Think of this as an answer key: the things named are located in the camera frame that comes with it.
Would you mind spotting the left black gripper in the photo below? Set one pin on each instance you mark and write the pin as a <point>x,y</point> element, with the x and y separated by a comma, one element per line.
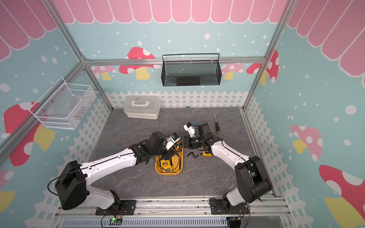
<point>169,154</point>

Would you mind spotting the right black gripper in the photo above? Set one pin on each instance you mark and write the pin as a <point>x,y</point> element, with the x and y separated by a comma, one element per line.
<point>187,139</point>

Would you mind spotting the yellow tape measure with strap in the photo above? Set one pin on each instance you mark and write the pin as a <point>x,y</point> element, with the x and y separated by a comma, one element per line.
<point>204,154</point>

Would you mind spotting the yellow storage tray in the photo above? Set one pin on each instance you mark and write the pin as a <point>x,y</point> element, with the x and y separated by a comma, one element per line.
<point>174,165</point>

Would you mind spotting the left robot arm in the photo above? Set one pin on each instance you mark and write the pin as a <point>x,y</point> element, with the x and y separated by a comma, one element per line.
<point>74,185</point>

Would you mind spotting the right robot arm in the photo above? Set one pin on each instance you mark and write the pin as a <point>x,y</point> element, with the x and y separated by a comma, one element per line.
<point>252,178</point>

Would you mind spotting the black orange screwdriver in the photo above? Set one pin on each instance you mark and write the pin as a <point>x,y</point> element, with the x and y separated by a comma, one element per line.
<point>217,127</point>

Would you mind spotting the white plastic toolbox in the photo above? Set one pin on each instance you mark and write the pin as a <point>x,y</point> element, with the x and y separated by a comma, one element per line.
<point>142,107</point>

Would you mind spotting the green led circuit board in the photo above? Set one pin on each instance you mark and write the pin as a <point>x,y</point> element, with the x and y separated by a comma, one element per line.
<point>115,222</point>

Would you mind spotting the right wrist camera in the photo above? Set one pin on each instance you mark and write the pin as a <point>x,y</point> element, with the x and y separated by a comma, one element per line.
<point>190,128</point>

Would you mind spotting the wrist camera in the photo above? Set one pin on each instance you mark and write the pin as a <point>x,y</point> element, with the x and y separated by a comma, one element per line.
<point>172,140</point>
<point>190,128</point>

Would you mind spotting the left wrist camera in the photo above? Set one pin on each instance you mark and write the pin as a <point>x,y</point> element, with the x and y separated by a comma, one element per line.
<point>172,140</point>

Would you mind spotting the black mesh wall basket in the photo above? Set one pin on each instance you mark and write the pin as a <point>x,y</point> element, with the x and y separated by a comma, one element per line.
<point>199,69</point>

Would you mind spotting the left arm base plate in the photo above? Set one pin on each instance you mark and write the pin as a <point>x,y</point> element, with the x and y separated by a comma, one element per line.
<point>121,207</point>

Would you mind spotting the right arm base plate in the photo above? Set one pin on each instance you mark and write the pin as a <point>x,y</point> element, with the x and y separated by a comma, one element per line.
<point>222,206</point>

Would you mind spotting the grey ribbed cable duct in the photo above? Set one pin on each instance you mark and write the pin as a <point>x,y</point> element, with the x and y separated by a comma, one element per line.
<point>151,222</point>

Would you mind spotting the white wire wall basket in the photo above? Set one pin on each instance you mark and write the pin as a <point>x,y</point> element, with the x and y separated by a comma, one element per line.
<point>63,105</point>

